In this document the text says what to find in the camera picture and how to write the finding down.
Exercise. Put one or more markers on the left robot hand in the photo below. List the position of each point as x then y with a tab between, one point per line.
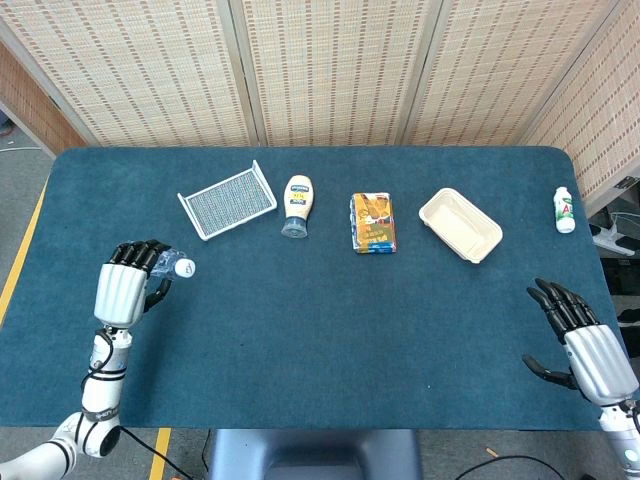
117	295

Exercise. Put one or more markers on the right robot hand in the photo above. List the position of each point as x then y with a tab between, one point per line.
597	360

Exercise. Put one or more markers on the transparent water bottle white cap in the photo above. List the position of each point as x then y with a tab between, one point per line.
182	268

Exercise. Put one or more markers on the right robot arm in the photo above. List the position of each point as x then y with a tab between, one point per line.
622	435

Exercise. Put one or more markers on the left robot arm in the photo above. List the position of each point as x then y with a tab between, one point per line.
102	395

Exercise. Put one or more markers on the small white bottle green label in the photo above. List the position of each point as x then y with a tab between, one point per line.
564	210

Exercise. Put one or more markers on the mayonnaise squeeze bottle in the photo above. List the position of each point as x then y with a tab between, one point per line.
301	197

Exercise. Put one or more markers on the white power strip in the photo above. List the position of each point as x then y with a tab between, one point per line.
607	240

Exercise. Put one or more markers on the beige plastic food container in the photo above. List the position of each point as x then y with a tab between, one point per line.
460	225

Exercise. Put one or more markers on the blue felt table cloth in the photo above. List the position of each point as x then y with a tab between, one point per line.
320	325

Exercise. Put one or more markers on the brown woven screen panel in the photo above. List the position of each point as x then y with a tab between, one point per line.
30	105

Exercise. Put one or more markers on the beige woven screen panel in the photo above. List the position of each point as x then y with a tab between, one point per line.
600	125
150	75
500	75
335	75

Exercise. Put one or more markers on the blue-grey robot torso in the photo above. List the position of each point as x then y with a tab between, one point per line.
310	455

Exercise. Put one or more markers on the yellow blue snack package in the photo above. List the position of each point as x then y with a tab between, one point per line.
372	222

